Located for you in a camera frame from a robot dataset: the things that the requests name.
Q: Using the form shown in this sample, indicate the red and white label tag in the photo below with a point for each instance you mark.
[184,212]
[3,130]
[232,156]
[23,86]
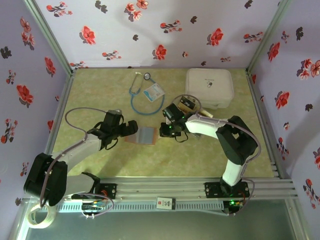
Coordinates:
[165,203]

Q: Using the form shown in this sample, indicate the white medical pouch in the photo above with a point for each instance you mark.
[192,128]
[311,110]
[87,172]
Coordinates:
[210,87]

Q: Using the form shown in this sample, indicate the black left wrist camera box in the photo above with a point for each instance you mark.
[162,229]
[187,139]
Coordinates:
[113,117]

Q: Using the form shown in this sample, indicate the white and blue gauze packet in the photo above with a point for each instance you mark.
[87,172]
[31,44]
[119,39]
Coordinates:
[153,92]

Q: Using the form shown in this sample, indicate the aluminium front rail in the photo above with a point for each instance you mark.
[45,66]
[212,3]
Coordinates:
[160,187]

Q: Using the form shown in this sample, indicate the clear tape roll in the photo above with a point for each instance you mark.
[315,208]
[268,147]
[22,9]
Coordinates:
[51,220]

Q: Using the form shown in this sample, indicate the blue stethoscope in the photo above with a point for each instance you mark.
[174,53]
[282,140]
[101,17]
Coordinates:
[147,76]

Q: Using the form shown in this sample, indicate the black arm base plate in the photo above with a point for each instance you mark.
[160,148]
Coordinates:
[110,190]
[212,190]

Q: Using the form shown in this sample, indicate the aluminium side rail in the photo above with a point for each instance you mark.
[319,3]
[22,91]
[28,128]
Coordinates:
[63,100]
[260,112]

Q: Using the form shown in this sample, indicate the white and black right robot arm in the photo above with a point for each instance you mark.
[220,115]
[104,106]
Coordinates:
[205,126]

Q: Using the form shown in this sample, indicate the aluminium corner post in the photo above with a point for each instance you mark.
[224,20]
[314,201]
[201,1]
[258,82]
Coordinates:
[51,37]
[266,37]

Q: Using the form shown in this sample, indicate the black and gold credit card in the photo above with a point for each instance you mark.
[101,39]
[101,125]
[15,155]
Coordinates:
[206,113]
[187,102]

